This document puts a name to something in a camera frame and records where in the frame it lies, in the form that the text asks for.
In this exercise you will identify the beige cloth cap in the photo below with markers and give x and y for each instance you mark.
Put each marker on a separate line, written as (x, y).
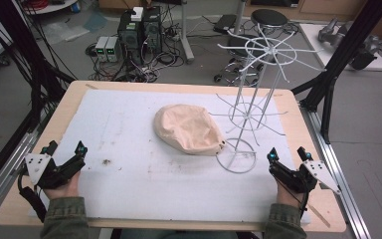
(189, 129)

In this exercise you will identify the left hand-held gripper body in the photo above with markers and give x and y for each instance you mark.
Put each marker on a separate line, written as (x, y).
(43, 171)

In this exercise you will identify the white box on computer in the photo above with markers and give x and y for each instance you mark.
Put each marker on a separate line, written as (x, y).
(137, 14)

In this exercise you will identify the person's left hand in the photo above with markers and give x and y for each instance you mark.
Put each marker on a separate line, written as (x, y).
(64, 190)

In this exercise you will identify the grey metal stand leg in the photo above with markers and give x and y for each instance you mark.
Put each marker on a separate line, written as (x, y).
(185, 33)

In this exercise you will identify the person's right hand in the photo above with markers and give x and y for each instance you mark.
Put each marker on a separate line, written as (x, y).
(286, 197)

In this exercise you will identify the black round stool with wheels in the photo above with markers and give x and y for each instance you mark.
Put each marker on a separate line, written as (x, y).
(242, 59)

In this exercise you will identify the thin wooden stick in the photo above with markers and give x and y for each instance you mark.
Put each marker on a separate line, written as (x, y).
(319, 215)

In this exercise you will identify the white floor board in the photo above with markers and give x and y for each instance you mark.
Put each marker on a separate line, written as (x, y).
(344, 49)

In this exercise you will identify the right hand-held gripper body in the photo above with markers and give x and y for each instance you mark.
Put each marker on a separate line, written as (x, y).
(298, 179)

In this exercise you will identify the white foam mat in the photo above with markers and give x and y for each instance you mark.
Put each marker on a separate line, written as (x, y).
(129, 159)

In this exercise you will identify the black flat device on floor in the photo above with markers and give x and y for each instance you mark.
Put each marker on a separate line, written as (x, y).
(225, 23)

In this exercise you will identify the black computer tower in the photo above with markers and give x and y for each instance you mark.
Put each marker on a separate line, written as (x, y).
(152, 31)
(130, 36)

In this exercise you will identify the aluminium rail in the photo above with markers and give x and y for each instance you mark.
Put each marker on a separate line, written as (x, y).
(336, 172)
(3, 176)

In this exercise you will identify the small grey power supply box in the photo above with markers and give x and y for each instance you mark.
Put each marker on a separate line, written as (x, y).
(101, 48)
(112, 48)

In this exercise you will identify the black metal frame stand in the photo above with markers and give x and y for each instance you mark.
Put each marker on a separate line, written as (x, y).
(30, 56)
(338, 66)

